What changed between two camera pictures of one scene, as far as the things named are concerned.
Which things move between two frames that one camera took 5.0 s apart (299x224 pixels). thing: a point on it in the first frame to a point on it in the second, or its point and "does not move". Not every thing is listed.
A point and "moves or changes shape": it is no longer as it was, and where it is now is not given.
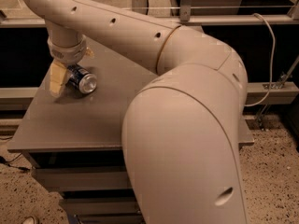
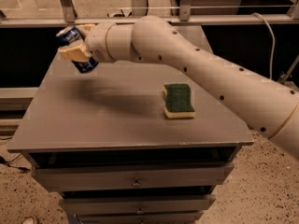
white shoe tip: (29, 220) does not move
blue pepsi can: (78, 78) moves or changes shape
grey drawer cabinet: (74, 143) does not move
